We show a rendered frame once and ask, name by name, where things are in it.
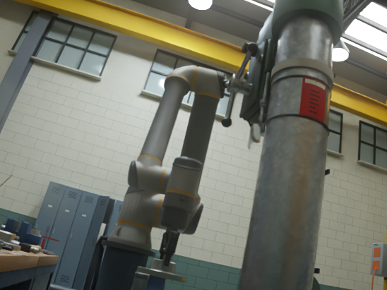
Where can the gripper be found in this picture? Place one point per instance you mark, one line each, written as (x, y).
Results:
(173, 219)

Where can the red clamp tool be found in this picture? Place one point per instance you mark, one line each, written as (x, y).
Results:
(48, 239)

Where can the blue bench vise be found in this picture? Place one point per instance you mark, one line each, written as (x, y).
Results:
(25, 231)

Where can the wooden top workbench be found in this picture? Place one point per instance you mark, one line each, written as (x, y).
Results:
(21, 268)

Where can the light grey short lever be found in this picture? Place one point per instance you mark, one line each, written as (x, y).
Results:
(255, 133)

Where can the grey round flange blank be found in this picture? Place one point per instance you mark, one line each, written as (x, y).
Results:
(158, 265)

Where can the grey flat jig plate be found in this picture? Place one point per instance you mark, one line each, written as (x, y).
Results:
(160, 274)

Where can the steel lever with black knobs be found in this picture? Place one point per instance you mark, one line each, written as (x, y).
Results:
(238, 83)

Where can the dark framed window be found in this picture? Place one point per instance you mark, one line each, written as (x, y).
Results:
(72, 46)
(335, 132)
(160, 71)
(373, 145)

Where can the grey steel drill column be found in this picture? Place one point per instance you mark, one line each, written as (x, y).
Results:
(287, 192)

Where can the yellow crane beam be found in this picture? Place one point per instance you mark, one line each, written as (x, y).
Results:
(121, 21)

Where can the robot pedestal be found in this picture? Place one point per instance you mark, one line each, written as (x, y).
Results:
(121, 268)

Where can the grey and orange socket box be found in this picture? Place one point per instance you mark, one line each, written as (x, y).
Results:
(379, 257)

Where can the grey steel pillar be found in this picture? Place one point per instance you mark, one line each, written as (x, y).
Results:
(21, 71)

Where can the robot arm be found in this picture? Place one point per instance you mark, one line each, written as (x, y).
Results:
(196, 126)

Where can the blue grey locker row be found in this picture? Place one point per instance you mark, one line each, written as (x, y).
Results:
(72, 234)

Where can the thin wooden stick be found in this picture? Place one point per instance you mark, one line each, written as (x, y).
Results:
(6, 181)

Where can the green drill head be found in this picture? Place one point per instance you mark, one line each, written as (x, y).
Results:
(305, 2)

